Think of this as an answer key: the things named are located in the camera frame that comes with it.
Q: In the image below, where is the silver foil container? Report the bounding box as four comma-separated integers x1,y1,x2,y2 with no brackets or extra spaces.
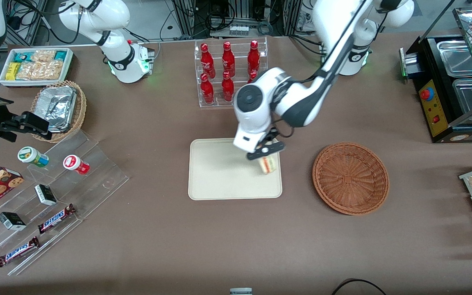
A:
35,86,77,133

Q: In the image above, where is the small black box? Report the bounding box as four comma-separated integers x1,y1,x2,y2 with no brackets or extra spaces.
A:
0,211,27,231
34,184,58,207

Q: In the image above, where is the black food warmer machine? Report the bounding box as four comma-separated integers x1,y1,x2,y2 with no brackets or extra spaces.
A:
399,6,472,144

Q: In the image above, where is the yellow snack packet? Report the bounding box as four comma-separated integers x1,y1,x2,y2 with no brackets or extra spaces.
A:
6,62,22,81

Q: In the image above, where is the small clear cracker bag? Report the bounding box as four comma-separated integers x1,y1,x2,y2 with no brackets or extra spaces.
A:
31,50,57,63

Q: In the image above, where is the Snickers chocolate bar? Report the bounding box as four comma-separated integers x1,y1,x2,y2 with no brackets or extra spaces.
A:
37,203,77,234
0,236,40,268

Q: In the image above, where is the triangular sandwich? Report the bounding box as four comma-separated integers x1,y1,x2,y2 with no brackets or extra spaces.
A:
259,154,280,175

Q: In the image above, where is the white power strip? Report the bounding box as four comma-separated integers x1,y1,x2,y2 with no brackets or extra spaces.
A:
228,24,250,37

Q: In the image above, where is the green lid cup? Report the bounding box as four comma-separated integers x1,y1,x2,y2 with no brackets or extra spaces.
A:
17,146,50,168

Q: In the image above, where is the clear acrylic stepped display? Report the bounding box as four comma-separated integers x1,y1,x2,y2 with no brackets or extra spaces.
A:
0,130,130,276

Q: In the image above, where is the beige rectangular tray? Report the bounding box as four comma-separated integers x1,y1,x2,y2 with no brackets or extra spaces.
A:
188,138,283,201

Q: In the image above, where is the black curved cable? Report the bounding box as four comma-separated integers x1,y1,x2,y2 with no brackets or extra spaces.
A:
331,278,387,295

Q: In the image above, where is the light wicker basket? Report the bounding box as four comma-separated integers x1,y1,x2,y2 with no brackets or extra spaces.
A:
30,80,87,143

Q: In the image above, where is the red lid cup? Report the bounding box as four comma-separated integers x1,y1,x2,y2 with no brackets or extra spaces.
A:
63,154,91,175

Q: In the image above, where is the white plastic snack bin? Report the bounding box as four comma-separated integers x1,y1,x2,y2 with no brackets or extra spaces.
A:
0,48,74,88

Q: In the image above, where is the round brown wicker basket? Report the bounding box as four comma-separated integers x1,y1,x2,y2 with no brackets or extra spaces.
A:
312,142,390,216

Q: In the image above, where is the clear acrylic bottle rack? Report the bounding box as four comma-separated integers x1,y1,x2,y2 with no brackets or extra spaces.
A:
194,36,269,108

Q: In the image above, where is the large clear cracker bag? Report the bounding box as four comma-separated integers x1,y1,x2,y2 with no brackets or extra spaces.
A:
16,61,63,81

